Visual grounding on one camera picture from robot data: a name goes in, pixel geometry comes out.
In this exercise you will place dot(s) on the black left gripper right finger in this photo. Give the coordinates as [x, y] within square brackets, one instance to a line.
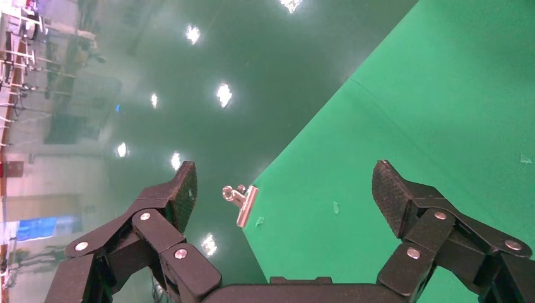
[430, 230]

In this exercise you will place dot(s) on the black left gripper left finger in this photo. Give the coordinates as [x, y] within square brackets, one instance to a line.
[159, 228]

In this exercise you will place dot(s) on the silver metal clip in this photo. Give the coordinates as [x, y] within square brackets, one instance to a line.
[246, 205]

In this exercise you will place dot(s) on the blue panel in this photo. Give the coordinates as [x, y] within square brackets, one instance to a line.
[37, 228]

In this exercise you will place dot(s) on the green table cloth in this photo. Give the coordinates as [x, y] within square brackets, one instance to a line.
[418, 104]

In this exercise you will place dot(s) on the white metal rack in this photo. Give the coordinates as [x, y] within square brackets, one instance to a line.
[18, 54]

